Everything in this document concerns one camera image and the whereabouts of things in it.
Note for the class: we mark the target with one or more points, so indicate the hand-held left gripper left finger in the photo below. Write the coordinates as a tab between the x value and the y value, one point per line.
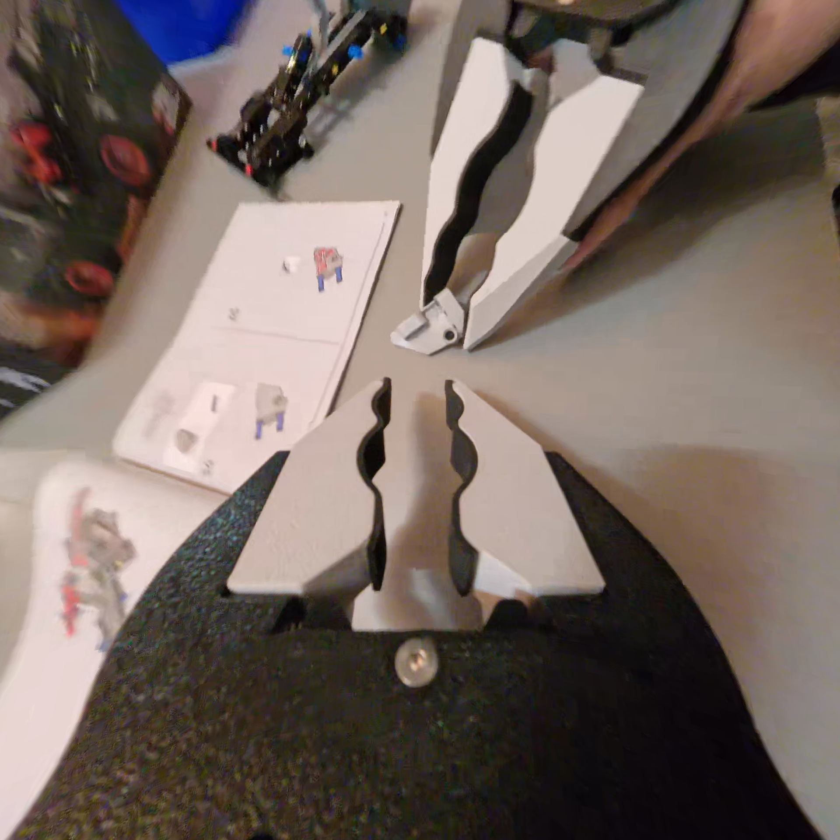
308	512

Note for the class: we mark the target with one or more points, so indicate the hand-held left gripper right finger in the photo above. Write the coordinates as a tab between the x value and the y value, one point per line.
525	518

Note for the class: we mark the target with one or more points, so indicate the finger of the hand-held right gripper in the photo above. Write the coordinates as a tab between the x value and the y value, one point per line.
564	177
459	144

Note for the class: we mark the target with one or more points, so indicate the grey toy brick piece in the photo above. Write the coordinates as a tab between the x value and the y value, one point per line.
426	328

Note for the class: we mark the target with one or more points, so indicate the grey desk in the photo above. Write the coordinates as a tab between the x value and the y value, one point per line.
689	367

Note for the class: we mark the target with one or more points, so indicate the person's right hand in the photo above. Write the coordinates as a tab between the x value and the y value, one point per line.
781	46

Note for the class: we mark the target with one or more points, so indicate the black toy vehicle chassis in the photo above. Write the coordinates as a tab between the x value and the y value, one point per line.
289	118

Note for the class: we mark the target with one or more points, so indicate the toy building instruction booklet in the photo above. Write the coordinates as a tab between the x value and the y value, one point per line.
275	315

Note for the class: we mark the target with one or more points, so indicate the blue plastic bin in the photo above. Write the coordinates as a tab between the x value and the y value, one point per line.
184	26

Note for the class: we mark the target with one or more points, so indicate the black toy set box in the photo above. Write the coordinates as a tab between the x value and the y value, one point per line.
79	164

